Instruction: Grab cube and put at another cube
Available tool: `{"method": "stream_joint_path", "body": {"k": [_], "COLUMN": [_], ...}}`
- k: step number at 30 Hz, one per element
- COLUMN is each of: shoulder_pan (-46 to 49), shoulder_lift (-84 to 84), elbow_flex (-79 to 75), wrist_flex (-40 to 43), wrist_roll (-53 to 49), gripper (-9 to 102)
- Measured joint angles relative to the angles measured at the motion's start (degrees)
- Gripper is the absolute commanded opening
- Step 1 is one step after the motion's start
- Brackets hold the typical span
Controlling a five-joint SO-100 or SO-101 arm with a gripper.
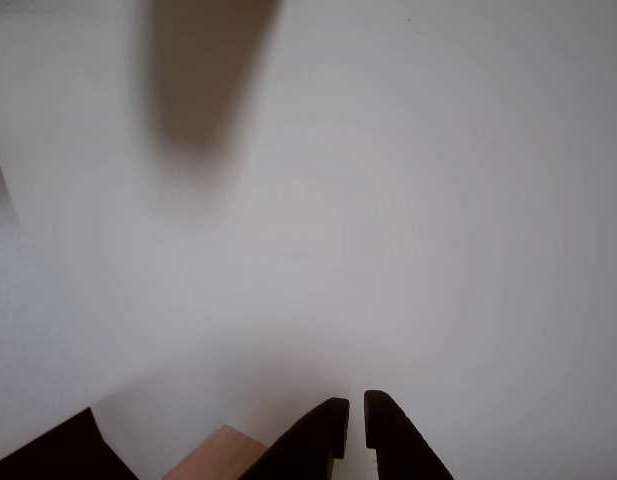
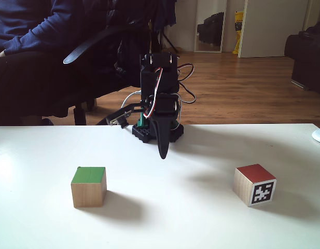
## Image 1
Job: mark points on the light wooden cube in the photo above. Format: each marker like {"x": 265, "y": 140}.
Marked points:
{"x": 208, "y": 70}
{"x": 215, "y": 457}

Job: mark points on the black flat block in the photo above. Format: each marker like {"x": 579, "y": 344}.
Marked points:
{"x": 58, "y": 450}

